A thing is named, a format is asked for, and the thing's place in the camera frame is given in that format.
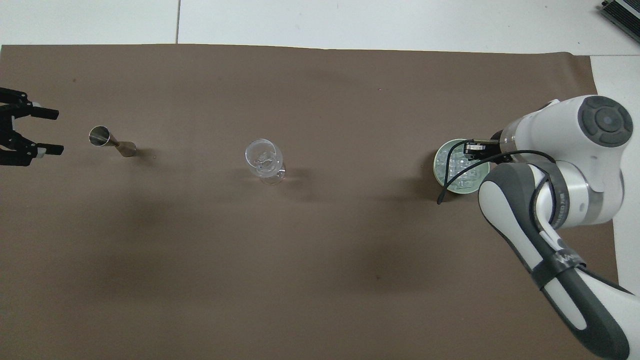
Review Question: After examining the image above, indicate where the clear wine glass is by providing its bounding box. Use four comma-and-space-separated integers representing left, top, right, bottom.
244, 138, 287, 186

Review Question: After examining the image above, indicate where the steel double-cone jigger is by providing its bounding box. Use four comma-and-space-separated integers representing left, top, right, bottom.
88, 125, 138, 158

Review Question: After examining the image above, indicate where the green bowl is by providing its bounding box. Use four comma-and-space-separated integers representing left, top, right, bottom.
432, 138, 492, 195

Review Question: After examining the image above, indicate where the grey ribbed device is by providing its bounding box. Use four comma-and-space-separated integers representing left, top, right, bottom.
600, 0, 640, 31

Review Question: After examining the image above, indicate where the black cable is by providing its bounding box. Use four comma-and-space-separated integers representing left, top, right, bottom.
436, 149, 559, 230

